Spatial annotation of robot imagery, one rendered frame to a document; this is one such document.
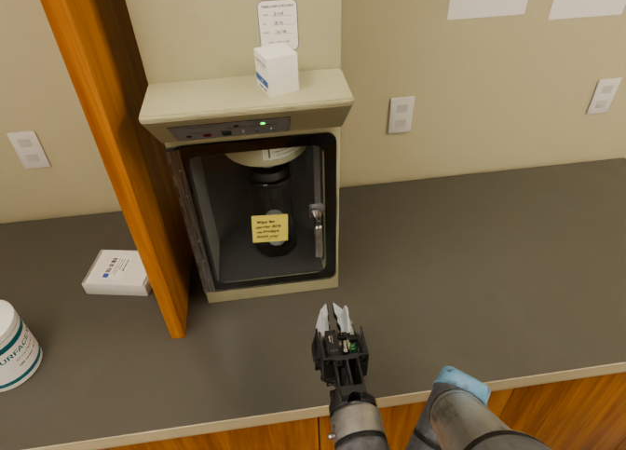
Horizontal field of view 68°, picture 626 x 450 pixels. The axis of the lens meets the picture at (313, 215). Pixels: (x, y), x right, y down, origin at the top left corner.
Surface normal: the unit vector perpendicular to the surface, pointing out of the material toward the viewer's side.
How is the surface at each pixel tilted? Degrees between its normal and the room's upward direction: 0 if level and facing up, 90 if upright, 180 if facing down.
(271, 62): 90
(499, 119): 90
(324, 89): 0
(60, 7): 90
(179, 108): 0
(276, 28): 90
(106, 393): 0
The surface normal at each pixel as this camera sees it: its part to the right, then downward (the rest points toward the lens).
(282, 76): 0.44, 0.58
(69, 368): -0.03, -0.76
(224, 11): 0.14, 0.65
